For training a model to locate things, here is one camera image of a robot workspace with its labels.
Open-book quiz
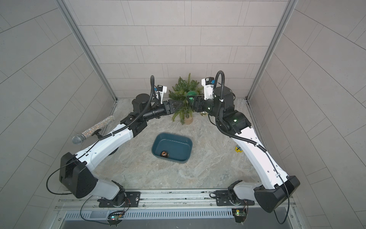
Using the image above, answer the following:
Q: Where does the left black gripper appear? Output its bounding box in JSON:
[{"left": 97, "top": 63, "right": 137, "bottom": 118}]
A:
[{"left": 141, "top": 101, "right": 183, "bottom": 122}]

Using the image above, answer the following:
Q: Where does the green glitter ball ornament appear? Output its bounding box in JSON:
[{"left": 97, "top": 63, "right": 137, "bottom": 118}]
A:
[{"left": 187, "top": 91, "right": 199, "bottom": 99}]

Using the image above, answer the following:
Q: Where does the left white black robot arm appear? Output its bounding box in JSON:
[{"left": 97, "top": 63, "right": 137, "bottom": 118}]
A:
[{"left": 59, "top": 94, "right": 183, "bottom": 207}]

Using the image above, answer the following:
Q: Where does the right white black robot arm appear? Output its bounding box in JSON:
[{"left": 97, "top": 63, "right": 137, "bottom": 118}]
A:
[{"left": 187, "top": 86, "right": 300, "bottom": 213}]

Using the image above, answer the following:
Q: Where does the small green christmas tree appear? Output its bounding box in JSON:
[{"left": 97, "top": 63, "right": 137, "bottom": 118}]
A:
[{"left": 168, "top": 74, "right": 203, "bottom": 125}]

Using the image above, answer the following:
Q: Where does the teal plastic bin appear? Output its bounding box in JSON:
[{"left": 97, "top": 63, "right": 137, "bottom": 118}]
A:
[{"left": 151, "top": 133, "right": 193, "bottom": 164}]

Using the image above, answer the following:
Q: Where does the small yellow object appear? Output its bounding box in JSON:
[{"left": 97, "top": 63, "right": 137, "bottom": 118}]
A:
[{"left": 235, "top": 146, "right": 243, "bottom": 153}]

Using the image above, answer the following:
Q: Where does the glitter silver microphone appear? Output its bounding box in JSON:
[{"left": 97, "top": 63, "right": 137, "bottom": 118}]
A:
[{"left": 71, "top": 115, "right": 115, "bottom": 145}]

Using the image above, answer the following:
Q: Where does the right green circuit board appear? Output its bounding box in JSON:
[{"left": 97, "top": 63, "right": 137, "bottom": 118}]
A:
[{"left": 232, "top": 208, "right": 247, "bottom": 223}]

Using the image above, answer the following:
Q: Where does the green circuit board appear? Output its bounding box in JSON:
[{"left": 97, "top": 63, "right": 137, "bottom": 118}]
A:
[
  {"left": 232, "top": 208, "right": 247, "bottom": 223},
  {"left": 107, "top": 211, "right": 125, "bottom": 227}
]

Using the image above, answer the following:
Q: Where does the left green circuit board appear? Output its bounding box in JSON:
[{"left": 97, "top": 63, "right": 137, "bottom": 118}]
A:
[{"left": 107, "top": 211, "right": 125, "bottom": 227}]

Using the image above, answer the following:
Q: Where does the black corrugated right cable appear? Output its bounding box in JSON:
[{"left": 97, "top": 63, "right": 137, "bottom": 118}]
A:
[{"left": 213, "top": 70, "right": 268, "bottom": 152}]

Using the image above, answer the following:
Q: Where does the black corrugated cable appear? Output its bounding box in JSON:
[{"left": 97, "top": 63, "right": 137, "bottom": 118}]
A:
[
  {"left": 213, "top": 70, "right": 268, "bottom": 152},
  {"left": 97, "top": 75, "right": 156, "bottom": 141}
]

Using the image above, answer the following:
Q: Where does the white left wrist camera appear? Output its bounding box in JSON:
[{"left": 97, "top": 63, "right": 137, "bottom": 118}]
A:
[{"left": 157, "top": 85, "right": 167, "bottom": 104}]

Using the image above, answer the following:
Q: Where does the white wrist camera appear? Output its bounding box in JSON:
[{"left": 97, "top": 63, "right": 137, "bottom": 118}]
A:
[
  {"left": 157, "top": 85, "right": 167, "bottom": 104},
  {"left": 201, "top": 77, "right": 215, "bottom": 100}
]

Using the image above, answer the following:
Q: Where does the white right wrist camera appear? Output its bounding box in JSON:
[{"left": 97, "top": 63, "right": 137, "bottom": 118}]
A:
[{"left": 201, "top": 77, "right": 215, "bottom": 100}]

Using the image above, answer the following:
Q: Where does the black corrugated left cable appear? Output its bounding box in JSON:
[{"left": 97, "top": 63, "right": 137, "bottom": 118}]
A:
[{"left": 97, "top": 75, "right": 156, "bottom": 141}]

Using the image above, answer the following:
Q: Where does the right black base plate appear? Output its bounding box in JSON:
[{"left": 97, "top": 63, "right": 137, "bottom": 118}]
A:
[{"left": 209, "top": 190, "right": 255, "bottom": 206}]

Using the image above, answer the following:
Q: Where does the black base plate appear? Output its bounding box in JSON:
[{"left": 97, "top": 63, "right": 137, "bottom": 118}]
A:
[
  {"left": 97, "top": 191, "right": 141, "bottom": 208},
  {"left": 209, "top": 190, "right": 255, "bottom": 206}
]

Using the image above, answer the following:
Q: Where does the aluminium rail frame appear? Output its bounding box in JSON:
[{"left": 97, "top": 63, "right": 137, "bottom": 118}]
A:
[{"left": 54, "top": 187, "right": 296, "bottom": 221}]

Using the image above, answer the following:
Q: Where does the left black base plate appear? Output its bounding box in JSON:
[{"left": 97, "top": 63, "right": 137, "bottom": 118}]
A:
[{"left": 97, "top": 191, "right": 141, "bottom": 208}]

